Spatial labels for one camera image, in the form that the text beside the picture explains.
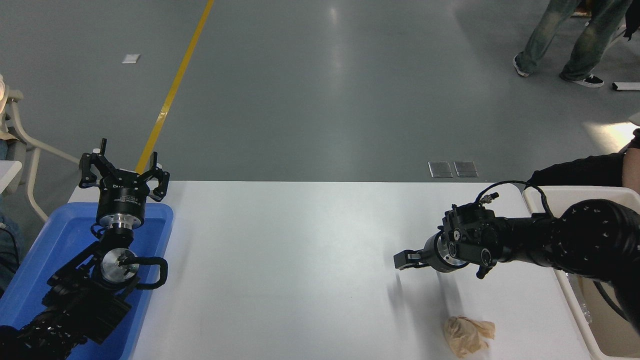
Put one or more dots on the tan paper ball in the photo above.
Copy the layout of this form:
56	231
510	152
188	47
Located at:
465	337

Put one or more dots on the standing person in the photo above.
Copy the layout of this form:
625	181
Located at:
550	30

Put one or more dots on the black and white floor bar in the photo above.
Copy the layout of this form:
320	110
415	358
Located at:
627	86

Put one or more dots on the person's bare forearm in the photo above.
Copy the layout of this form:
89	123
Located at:
632	172

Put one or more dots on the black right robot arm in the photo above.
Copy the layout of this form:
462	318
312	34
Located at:
590	240

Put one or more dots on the blue plastic tray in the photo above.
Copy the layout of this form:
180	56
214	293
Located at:
60	235

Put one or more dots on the seated person beside bin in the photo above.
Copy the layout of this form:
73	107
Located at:
580	170

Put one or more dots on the small white side table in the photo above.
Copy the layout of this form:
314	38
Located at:
7	172

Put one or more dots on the white chair frame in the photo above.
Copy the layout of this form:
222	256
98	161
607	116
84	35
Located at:
22	137

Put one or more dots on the large pale plastic bin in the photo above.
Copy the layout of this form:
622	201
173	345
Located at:
607	330

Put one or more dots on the metal floor plate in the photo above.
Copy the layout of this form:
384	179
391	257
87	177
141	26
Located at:
466	169
440	169

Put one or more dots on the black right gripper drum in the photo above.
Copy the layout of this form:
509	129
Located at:
431	252

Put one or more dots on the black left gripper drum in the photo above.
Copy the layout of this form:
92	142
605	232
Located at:
122	197

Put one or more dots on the seated person beside chair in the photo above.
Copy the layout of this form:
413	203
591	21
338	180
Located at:
7	250

